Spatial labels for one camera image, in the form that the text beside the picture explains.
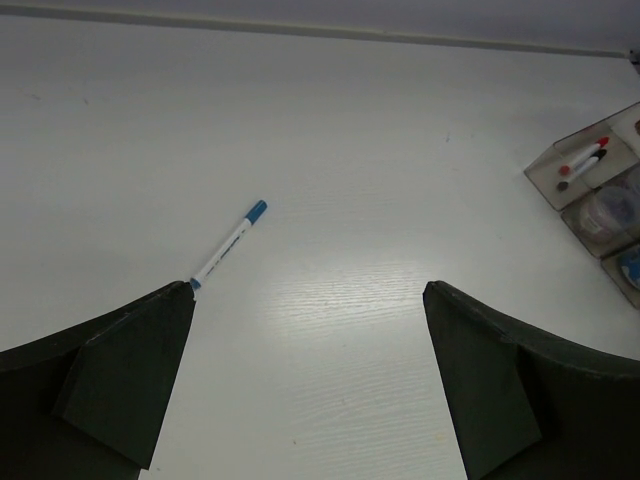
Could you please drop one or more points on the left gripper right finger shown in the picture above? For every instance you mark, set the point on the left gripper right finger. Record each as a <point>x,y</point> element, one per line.
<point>527,404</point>

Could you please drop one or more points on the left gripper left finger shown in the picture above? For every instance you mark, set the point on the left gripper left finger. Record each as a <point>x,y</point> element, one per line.
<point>89,401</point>

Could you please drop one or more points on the purple clip jar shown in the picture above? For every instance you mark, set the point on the purple clip jar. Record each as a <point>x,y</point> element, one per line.
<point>607,214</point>

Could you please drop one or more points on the black white marker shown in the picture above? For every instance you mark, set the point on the black white marker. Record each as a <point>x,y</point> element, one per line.
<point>575,170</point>

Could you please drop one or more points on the red white marker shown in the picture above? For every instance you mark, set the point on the red white marker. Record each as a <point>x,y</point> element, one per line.
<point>582,156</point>

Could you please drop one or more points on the clear compartment organizer tray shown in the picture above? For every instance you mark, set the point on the clear compartment organizer tray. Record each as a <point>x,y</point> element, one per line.
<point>591,178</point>

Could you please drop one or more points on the blue white marker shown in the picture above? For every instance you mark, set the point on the blue white marker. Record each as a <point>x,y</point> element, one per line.
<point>198,279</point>

